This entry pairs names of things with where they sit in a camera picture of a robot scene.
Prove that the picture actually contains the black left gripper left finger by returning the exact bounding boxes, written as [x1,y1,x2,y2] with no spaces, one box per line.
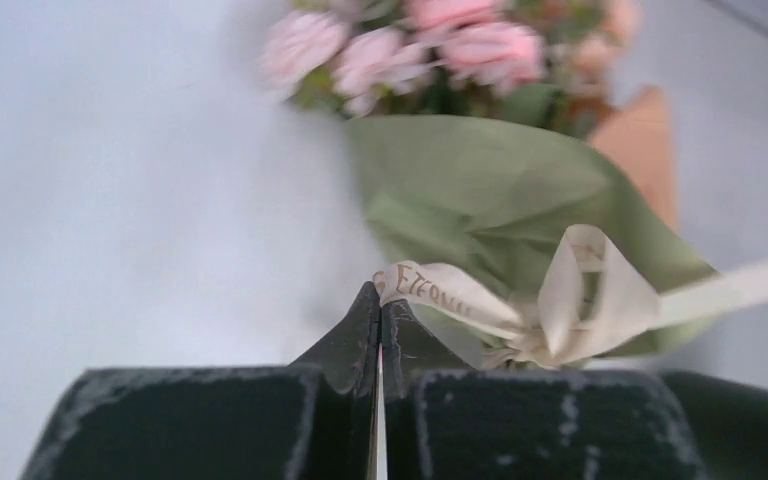
[23,283,381,479]

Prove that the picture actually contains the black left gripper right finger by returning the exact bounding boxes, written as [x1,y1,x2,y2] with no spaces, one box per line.
[381,301,768,479]

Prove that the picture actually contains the pink flower bouquet green wrap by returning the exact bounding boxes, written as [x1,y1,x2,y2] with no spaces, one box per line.
[260,1,768,369]

